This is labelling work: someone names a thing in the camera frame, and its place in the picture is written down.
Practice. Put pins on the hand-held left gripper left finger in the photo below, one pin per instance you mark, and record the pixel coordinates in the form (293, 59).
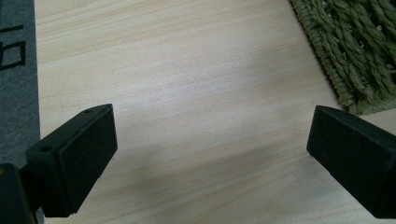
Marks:
(74, 161)

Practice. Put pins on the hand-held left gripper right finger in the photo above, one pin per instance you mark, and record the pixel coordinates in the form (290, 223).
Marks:
(355, 152)

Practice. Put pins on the grey felt mat black print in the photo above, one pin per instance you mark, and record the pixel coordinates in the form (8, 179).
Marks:
(17, 93)

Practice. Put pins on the green woven straw mat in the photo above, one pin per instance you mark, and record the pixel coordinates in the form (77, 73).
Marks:
(351, 46)

